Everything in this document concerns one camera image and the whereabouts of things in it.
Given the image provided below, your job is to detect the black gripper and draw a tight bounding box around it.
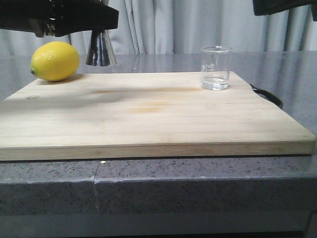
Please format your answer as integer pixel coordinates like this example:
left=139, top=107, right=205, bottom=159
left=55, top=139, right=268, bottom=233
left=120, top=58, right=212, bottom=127
left=0, top=0, right=119, bottom=37

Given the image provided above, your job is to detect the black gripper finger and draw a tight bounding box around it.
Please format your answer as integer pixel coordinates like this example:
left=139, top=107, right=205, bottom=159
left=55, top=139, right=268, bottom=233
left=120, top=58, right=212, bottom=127
left=252, top=0, right=315, bottom=16

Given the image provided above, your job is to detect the silver double jigger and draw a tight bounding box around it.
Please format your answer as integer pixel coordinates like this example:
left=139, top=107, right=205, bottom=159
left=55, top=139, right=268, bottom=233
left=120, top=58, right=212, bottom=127
left=86, top=30, right=117, bottom=66

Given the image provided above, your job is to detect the clear glass beaker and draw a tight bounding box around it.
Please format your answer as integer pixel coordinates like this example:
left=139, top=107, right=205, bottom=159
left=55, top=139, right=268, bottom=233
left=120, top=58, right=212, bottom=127
left=200, top=45, right=232, bottom=91

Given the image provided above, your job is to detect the yellow lemon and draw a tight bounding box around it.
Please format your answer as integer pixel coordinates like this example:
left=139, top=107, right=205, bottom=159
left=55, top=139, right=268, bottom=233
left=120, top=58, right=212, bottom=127
left=30, top=41, right=80, bottom=81

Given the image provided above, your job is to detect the grey curtain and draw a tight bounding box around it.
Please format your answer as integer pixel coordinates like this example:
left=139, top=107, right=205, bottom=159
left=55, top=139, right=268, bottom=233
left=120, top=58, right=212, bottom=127
left=0, top=0, right=317, bottom=57

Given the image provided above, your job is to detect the wooden cutting board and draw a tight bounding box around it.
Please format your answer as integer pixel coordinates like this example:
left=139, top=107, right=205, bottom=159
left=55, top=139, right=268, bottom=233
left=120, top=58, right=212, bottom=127
left=0, top=72, right=316, bottom=161

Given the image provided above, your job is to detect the black cutting board handle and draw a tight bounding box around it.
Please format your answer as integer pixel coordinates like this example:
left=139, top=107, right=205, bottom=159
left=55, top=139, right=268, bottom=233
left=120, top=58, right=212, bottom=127
left=250, top=84, right=283, bottom=109

